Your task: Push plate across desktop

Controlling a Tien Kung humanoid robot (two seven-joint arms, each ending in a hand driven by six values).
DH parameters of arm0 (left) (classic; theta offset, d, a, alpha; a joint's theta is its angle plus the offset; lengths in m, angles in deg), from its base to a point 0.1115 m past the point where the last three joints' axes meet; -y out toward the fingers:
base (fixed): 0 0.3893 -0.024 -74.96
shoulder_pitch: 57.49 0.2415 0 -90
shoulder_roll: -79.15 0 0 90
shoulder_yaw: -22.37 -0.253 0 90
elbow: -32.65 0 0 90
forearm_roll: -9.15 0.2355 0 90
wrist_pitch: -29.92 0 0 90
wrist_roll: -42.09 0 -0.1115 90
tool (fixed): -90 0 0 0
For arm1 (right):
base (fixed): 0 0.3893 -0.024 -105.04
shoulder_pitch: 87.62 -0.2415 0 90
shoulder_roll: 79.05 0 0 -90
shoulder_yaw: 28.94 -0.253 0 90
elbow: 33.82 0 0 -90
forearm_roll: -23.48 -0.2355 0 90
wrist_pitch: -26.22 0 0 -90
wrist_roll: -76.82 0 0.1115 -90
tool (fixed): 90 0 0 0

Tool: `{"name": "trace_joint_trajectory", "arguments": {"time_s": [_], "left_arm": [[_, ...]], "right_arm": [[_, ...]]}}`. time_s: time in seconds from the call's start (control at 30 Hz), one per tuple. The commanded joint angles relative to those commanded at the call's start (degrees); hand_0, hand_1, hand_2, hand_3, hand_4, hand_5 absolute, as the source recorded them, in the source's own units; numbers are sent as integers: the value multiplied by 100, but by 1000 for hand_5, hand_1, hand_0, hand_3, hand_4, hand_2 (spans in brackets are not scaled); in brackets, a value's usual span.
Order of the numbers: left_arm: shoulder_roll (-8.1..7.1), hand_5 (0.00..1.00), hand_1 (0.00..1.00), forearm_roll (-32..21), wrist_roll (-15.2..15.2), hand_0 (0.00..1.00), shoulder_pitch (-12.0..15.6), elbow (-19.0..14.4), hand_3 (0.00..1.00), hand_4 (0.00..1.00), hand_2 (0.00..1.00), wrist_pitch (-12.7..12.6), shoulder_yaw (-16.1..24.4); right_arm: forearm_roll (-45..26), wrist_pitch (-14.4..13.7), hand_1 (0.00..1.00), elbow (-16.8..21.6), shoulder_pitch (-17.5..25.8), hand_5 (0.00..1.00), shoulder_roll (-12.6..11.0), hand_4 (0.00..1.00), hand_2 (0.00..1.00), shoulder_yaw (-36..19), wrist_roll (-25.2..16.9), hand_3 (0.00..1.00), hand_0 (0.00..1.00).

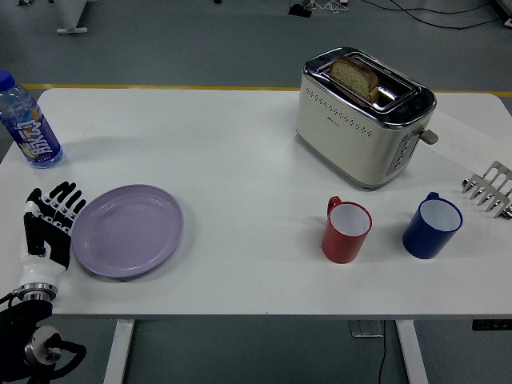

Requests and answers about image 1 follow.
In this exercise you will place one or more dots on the slice of brown bread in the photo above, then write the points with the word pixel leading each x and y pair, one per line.
pixel 354 78

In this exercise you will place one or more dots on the lilac round plate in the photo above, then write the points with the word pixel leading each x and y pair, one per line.
pixel 128 231

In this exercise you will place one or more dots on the blue labelled drink bottle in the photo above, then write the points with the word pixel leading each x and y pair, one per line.
pixel 30 128

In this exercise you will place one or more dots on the cream and chrome toaster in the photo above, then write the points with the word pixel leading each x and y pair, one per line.
pixel 352 136

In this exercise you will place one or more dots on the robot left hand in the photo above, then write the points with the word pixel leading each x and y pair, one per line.
pixel 59 236

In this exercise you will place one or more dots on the white furniture foot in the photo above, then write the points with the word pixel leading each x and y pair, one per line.
pixel 72 16

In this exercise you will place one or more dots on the white sheet of paper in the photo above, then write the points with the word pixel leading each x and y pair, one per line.
pixel 464 140

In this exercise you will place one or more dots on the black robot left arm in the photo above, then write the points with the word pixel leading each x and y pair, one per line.
pixel 24 328

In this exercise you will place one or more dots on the red mug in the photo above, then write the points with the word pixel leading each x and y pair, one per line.
pixel 344 236

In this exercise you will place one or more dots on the blue mug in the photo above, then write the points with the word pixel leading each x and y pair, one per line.
pixel 430 232

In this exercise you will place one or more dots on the black table control panel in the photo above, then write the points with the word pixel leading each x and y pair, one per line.
pixel 492 325

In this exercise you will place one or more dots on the grey box under table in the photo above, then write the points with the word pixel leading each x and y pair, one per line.
pixel 366 329

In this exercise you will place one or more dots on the white table leg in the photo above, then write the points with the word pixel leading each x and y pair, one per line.
pixel 118 352
pixel 412 352

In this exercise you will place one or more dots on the metal toast rack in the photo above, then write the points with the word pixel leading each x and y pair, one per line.
pixel 490 190

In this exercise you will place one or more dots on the black device on floor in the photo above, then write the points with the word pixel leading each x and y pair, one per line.
pixel 300 10

